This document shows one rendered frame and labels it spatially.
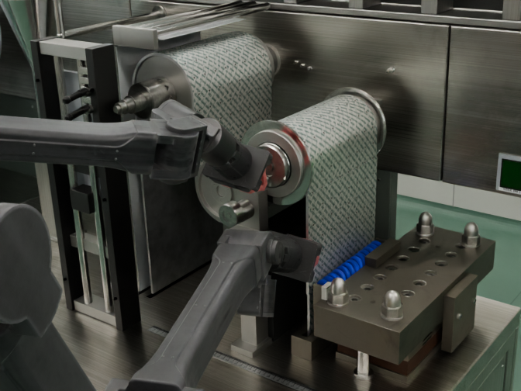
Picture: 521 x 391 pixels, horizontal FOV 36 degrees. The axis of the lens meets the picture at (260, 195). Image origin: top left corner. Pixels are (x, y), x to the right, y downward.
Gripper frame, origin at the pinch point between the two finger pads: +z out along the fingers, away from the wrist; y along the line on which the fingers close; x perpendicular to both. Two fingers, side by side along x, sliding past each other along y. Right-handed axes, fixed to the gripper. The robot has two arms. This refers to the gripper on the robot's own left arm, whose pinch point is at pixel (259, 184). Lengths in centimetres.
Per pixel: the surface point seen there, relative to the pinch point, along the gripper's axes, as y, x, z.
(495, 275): -16, 49, 248
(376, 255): 14.0, -0.9, 24.8
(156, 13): -54, 36, 19
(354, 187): 8.0, 8.6, 18.1
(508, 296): -5, 39, 235
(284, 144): 2.8, 7.0, -2.0
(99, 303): -33.3, -28.3, 17.2
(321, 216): 7.6, 0.1, 10.6
